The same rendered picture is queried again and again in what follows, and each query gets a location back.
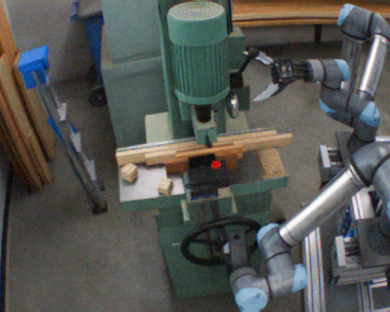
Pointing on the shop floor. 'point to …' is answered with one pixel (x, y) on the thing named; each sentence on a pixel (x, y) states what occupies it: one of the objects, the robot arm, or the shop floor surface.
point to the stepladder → (55, 112)
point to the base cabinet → (197, 287)
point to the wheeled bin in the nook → (91, 12)
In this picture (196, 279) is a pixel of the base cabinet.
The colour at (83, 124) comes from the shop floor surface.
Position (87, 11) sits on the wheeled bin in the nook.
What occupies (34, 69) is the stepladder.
